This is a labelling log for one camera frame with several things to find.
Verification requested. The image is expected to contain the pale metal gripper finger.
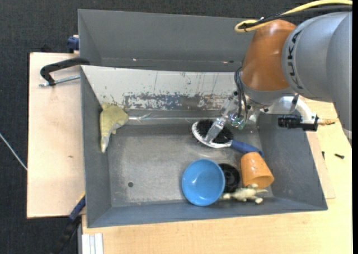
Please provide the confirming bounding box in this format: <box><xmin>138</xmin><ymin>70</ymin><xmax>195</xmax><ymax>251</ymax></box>
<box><xmin>205</xmin><ymin>120</ymin><xmax>222</xmax><ymax>141</ymax></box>
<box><xmin>209</xmin><ymin>123</ymin><xmax>227</xmax><ymax>143</ymax></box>

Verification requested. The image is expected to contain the black round lid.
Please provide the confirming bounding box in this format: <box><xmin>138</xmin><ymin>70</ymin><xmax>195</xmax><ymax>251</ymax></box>
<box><xmin>218</xmin><ymin>163</ymin><xmax>242</xmax><ymax>194</ymax></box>

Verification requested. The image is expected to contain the blue bowl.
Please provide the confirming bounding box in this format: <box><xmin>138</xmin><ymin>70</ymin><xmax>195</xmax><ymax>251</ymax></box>
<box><xmin>181</xmin><ymin>158</ymin><xmax>226</xmax><ymax>207</ymax></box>

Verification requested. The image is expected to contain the orange cup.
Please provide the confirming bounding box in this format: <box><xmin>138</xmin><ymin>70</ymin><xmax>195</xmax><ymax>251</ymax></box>
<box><xmin>240</xmin><ymin>150</ymin><xmax>275</xmax><ymax>190</ymax></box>

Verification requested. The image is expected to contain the pale toy animal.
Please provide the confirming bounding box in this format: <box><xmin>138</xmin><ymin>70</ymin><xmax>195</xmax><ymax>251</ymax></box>
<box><xmin>222</xmin><ymin>182</ymin><xmax>269</xmax><ymax>205</ymax></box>

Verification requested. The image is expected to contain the grey metal bin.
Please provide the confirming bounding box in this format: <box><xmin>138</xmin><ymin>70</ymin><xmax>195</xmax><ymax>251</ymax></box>
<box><xmin>77</xmin><ymin>8</ymin><xmax>328</xmax><ymax>228</ymax></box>

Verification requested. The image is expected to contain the yellow-green plush toy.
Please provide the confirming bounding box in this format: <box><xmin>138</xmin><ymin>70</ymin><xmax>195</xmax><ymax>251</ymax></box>
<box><xmin>99</xmin><ymin>102</ymin><xmax>130</xmax><ymax>154</ymax></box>

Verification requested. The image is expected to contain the white brush with blue handle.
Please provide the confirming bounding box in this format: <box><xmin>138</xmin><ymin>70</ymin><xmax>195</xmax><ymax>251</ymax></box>
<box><xmin>191</xmin><ymin>118</ymin><xmax>265</xmax><ymax>157</ymax></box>

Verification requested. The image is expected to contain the black cylinder on white bracket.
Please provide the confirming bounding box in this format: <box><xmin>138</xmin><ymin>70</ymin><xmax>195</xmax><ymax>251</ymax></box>
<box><xmin>277</xmin><ymin>98</ymin><xmax>338</xmax><ymax>132</ymax></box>

